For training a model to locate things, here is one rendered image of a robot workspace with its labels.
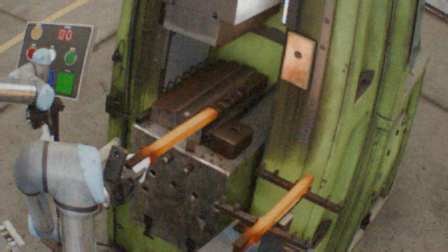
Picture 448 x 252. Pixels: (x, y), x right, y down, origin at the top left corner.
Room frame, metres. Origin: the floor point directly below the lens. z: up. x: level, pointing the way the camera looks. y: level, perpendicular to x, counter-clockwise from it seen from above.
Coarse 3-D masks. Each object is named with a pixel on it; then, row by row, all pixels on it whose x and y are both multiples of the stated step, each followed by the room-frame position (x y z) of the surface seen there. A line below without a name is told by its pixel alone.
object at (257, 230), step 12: (300, 180) 1.65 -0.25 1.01; (312, 180) 1.67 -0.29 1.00; (300, 192) 1.59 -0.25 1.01; (276, 204) 1.52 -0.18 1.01; (288, 204) 1.53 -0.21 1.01; (264, 216) 1.46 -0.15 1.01; (276, 216) 1.47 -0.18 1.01; (252, 228) 1.40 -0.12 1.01; (264, 228) 1.41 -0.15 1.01; (240, 240) 1.33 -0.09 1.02; (252, 240) 1.37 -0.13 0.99
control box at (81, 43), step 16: (32, 32) 2.06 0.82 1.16; (48, 32) 2.06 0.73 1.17; (80, 32) 2.06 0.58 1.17; (96, 32) 2.12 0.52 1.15; (48, 48) 2.03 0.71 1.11; (64, 48) 2.03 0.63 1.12; (80, 48) 2.03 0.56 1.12; (64, 64) 2.00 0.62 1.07; (80, 64) 2.00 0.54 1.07; (80, 80) 1.97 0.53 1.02; (64, 96) 1.94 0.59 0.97; (80, 96) 1.98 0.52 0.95
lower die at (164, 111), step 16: (224, 64) 2.30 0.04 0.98; (192, 80) 2.15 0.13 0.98; (208, 80) 2.15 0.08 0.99; (240, 80) 2.17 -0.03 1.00; (256, 80) 2.20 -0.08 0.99; (176, 96) 2.03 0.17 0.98; (192, 96) 2.03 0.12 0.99; (224, 96) 2.06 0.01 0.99; (160, 112) 1.94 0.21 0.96; (176, 112) 1.92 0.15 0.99; (192, 112) 1.92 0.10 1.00; (224, 112) 1.99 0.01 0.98
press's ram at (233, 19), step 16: (160, 0) 1.98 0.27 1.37; (176, 0) 1.95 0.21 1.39; (192, 0) 1.92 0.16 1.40; (208, 0) 1.89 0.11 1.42; (224, 0) 1.87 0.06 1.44; (240, 0) 1.86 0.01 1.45; (256, 0) 1.95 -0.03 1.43; (272, 0) 2.06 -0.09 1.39; (224, 16) 1.87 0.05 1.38; (240, 16) 1.87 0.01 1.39
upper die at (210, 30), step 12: (168, 12) 1.96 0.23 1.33; (180, 12) 1.94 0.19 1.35; (192, 12) 1.92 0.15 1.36; (264, 12) 2.14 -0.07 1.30; (276, 12) 2.22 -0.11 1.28; (168, 24) 1.95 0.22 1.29; (180, 24) 1.93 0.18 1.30; (192, 24) 1.91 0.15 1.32; (204, 24) 1.89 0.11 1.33; (216, 24) 1.88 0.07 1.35; (228, 24) 1.92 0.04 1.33; (240, 24) 1.99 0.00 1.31; (252, 24) 2.07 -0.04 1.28; (192, 36) 1.91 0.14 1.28; (204, 36) 1.89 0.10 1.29; (216, 36) 1.87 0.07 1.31; (228, 36) 1.93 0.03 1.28
